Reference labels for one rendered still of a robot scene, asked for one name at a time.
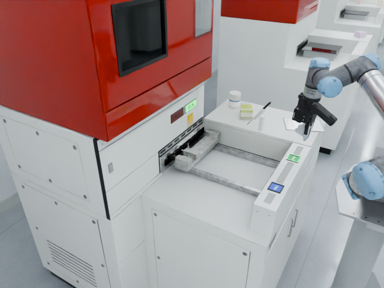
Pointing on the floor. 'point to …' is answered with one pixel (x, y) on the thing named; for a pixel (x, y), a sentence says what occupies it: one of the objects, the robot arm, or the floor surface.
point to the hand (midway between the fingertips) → (306, 139)
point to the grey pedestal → (359, 258)
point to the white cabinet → (218, 247)
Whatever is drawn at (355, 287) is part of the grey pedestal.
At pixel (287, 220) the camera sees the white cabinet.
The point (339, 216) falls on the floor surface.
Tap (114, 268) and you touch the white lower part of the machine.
